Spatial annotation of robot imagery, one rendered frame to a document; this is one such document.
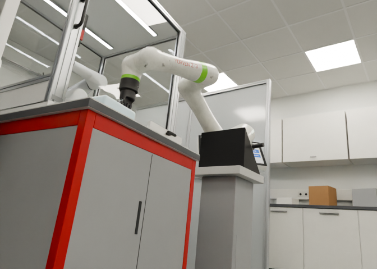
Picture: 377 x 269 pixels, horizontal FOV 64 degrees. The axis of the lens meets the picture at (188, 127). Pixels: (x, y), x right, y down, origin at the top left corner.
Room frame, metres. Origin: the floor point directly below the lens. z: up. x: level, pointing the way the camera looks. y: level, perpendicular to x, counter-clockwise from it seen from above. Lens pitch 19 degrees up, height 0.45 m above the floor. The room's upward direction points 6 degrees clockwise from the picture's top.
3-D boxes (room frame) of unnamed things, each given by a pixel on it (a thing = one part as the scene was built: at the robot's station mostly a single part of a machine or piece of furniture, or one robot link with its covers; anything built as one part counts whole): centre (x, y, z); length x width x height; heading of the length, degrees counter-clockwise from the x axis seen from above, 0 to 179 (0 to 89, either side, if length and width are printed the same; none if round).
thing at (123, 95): (1.34, 0.30, 1.00); 0.08 x 0.07 x 0.09; 162
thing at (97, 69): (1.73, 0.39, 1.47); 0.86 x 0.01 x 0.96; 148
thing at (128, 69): (1.33, 0.30, 1.17); 0.13 x 0.11 x 0.14; 45
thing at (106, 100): (0.92, 0.26, 0.78); 0.15 x 0.10 x 0.04; 150
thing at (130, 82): (1.34, 0.31, 1.07); 0.12 x 0.09 x 0.06; 72
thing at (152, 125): (1.51, 0.11, 0.87); 0.29 x 0.02 x 0.11; 148
